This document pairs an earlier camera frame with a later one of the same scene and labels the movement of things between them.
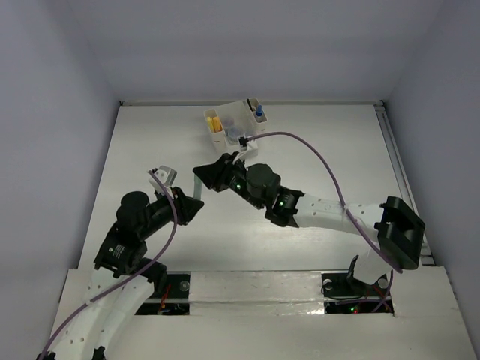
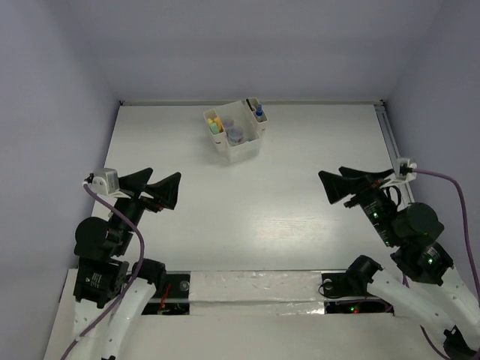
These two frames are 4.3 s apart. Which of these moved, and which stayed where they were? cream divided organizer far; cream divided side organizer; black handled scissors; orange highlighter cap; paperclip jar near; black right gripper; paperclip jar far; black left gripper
Moved: black left gripper; black right gripper
Stayed: cream divided organizer far; paperclip jar near; cream divided side organizer; paperclip jar far; black handled scissors; orange highlighter cap
